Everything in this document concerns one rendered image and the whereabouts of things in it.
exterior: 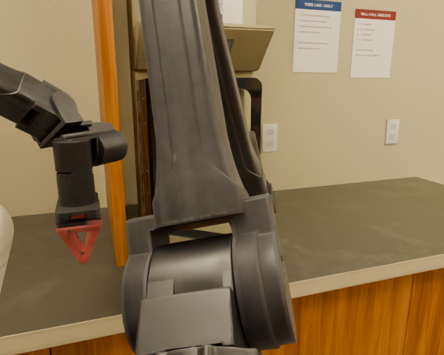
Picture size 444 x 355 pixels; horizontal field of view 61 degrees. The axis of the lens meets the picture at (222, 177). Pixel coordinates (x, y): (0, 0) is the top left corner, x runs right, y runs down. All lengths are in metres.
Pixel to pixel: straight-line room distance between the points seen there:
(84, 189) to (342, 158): 1.35
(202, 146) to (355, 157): 1.60
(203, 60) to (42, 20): 1.17
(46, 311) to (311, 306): 0.60
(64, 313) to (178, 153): 0.63
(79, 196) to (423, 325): 1.01
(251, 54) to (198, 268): 0.81
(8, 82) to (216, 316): 0.50
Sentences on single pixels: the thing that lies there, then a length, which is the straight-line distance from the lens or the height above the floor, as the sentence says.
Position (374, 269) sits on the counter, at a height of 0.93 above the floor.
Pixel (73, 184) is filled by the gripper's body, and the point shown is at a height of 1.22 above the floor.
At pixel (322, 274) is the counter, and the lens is 0.95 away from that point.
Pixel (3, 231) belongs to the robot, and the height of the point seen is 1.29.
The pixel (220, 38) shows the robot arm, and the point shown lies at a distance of 0.47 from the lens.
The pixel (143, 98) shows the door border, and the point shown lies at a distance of 0.96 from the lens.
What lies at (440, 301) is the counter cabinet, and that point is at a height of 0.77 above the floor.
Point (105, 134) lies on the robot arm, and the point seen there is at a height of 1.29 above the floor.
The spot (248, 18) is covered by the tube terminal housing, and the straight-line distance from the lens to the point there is 1.07.
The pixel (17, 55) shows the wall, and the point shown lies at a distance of 1.43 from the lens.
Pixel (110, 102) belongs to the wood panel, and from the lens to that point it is 0.89.
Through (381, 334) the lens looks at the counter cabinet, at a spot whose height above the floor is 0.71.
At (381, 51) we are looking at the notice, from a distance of 1.87.
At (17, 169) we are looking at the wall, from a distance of 1.46.
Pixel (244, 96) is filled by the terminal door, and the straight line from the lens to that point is 0.86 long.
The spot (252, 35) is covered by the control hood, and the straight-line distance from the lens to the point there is 0.96.
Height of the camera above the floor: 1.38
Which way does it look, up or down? 14 degrees down
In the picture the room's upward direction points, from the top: straight up
